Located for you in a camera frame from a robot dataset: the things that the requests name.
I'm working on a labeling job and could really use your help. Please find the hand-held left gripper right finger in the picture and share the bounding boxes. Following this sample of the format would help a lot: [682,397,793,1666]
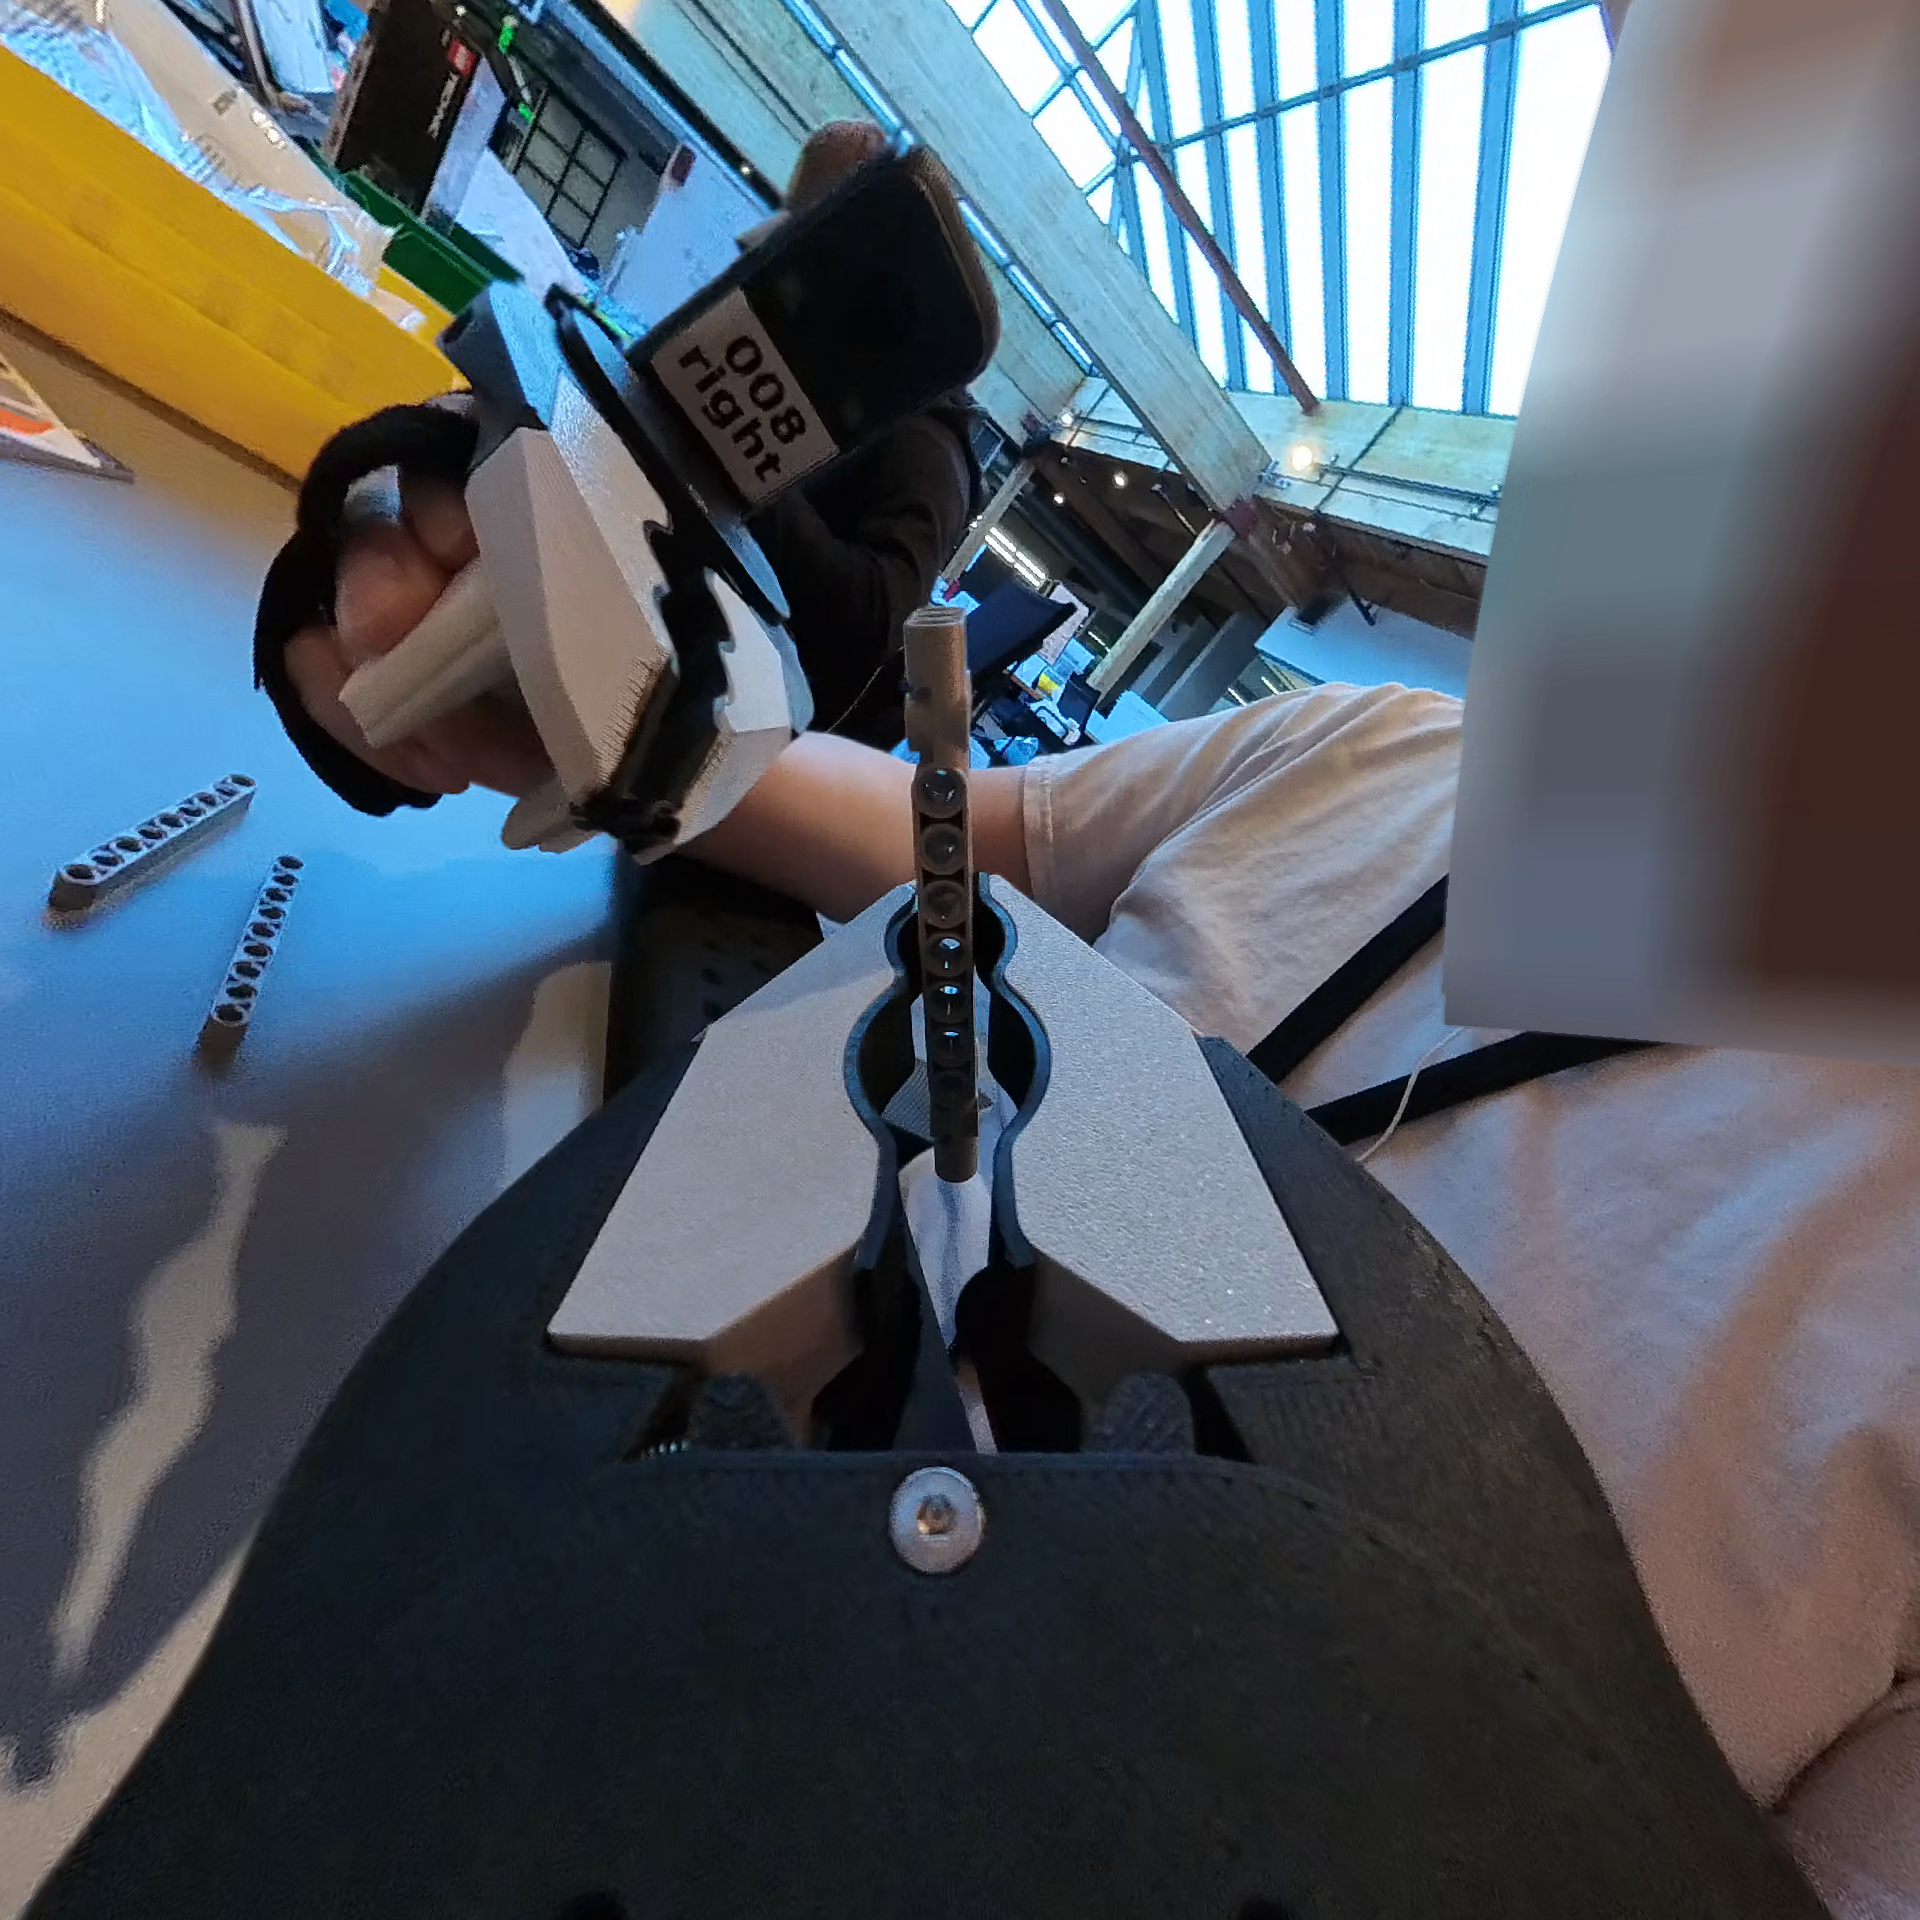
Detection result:
[984,878,1340,1383]

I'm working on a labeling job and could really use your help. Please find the grey holed beam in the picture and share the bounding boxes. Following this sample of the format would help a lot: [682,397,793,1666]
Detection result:
[48,770,258,918]
[199,855,306,1055]

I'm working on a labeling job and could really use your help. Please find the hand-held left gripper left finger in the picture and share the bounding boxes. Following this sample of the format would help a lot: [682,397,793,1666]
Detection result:
[550,885,922,1443]

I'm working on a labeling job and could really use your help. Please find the black cardboard box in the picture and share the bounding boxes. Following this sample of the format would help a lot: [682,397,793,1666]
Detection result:
[323,0,518,230]

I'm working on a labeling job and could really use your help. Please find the yellow storage bin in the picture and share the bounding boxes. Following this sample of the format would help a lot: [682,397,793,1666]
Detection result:
[0,46,469,488]

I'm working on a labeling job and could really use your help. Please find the person's right forearm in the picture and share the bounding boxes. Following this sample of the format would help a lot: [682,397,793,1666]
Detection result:
[682,736,1051,920]

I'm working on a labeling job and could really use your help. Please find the grey beam with end connector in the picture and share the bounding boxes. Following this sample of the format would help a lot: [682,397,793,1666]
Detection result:
[903,607,987,1177]

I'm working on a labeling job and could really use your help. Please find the black perforated pad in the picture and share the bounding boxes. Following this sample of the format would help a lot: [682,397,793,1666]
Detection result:
[606,885,841,1098]

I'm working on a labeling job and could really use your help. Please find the green storage bin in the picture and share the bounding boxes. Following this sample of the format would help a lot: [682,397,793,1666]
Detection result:
[336,173,518,312]

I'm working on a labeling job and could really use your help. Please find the clear plastic bags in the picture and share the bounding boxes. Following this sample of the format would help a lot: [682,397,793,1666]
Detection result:
[29,0,406,293]

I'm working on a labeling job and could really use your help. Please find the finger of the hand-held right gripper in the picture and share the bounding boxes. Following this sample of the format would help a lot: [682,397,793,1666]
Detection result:
[465,427,676,804]
[647,579,816,866]

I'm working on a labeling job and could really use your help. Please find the sticker sheet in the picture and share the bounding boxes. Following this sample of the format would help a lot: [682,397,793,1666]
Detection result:
[0,358,135,488]

